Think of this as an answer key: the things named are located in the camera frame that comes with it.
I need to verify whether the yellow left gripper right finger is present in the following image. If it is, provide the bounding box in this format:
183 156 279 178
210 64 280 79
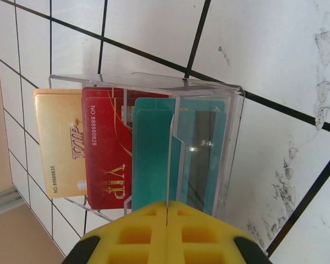
167 200 273 264

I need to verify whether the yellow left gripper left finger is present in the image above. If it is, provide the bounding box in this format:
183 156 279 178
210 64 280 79
63 201 168 264

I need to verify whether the teal card with magnetic stripe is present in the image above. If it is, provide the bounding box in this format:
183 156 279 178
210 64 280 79
131 97 228 216

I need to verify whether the red VIP card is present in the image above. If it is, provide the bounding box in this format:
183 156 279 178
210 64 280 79
81 87 171 210

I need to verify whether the gold VIP card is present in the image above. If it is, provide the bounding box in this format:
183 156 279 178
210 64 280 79
32 88 86 199

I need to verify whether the aluminium table edge rail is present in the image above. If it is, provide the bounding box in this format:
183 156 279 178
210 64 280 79
0 186 23 219

